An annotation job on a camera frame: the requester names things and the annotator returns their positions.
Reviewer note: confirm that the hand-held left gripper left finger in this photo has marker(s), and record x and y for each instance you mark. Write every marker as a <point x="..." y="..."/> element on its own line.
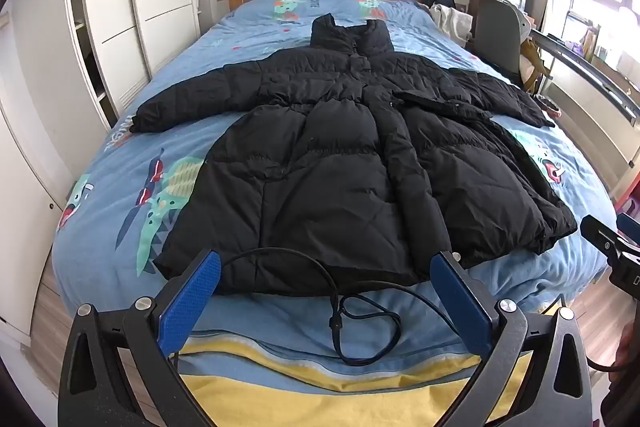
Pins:
<point x="192" y="302"/>

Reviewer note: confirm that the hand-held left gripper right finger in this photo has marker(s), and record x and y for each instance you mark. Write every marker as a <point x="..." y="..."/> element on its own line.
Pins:
<point x="460" y="302"/>

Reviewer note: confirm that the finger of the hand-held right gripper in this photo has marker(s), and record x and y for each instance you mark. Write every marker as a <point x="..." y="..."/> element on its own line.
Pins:
<point x="597" y="229"/>

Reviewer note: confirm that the black puffer jacket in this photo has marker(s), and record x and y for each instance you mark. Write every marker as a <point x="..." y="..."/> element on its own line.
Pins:
<point x="340" y="167"/>

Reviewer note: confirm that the yellow bed sheet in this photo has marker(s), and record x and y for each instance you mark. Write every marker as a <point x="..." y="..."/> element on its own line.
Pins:
<point x="325" y="402"/>

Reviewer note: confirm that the grey chair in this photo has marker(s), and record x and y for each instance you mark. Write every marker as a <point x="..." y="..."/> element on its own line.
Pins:
<point x="495" y="32"/>

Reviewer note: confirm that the bed with blue cartoon sheet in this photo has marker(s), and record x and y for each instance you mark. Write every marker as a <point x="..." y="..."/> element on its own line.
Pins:
<point x="200" y="57"/>

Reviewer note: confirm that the white cloth bag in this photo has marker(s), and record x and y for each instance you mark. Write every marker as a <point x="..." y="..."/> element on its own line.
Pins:
<point x="452" y="24"/>

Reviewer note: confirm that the grey metal rail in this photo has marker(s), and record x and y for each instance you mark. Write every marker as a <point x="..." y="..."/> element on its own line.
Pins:
<point x="590" y="72"/>

